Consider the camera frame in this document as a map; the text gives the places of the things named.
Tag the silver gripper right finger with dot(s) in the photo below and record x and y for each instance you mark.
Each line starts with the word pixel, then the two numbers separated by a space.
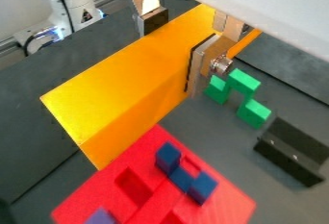
pixel 209 54

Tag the red insertion board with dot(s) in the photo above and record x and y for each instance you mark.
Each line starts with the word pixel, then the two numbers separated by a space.
pixel 133 192

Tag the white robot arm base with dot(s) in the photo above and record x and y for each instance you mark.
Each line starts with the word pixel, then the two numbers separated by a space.
pixel 70 16

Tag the yellow long block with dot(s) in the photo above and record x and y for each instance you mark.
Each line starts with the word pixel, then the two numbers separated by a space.
pixel 113 102

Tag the black angled bracket holder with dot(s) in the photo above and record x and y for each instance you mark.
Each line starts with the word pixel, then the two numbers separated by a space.
pixel 295 151

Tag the green arch block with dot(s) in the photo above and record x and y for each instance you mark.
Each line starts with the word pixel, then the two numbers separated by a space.
pixel 251 111

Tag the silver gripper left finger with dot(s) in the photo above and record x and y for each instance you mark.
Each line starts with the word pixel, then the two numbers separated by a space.
pixel 149 14

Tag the blue U-shaped block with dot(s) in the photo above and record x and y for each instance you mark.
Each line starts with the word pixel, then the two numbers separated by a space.
pixel 197 186

